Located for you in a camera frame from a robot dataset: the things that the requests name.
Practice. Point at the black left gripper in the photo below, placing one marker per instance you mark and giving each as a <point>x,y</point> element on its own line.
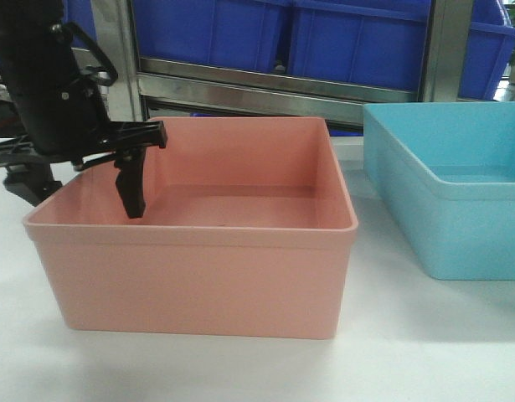
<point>53,71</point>

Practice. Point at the pink plastic box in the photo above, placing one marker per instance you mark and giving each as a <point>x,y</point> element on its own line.
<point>247,231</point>

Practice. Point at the light blue plastic box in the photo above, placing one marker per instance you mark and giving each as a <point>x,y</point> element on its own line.
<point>446,173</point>

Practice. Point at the stainless steel shelf rack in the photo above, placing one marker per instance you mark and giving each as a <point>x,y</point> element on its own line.
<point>144,82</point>

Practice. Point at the blue storage bin left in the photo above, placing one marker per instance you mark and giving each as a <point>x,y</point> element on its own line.
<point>242,35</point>

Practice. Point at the blue storage bin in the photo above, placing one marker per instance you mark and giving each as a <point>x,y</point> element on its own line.
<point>489,48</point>
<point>242,35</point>
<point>375,43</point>

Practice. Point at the blue storage bin middle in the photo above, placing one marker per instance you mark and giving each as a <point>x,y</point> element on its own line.
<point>375,43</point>

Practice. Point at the blue storage bin right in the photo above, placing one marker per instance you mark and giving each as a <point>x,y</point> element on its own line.
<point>489,48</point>

